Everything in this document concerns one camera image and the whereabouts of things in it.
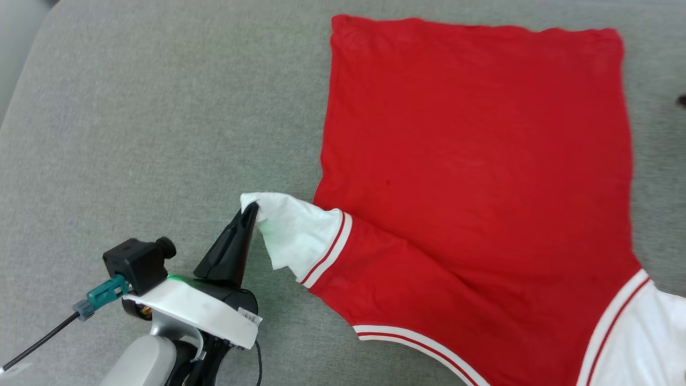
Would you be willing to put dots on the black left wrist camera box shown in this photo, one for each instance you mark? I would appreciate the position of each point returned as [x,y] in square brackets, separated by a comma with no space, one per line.
[136,262]

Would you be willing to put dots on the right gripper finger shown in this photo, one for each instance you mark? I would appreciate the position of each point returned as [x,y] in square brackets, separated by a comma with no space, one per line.
[682,101]

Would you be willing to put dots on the grey fabric sofa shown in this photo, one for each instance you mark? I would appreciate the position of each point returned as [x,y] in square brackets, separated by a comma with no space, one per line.
[161,134]

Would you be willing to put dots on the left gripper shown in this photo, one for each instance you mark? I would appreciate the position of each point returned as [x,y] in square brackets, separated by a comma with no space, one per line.
[230,299]

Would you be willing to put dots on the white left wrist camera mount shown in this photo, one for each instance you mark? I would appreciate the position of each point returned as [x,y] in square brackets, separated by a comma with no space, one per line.
[198,310]

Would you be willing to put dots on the red white jersey shirt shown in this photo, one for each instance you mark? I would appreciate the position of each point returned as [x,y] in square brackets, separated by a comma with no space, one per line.
[471,187]

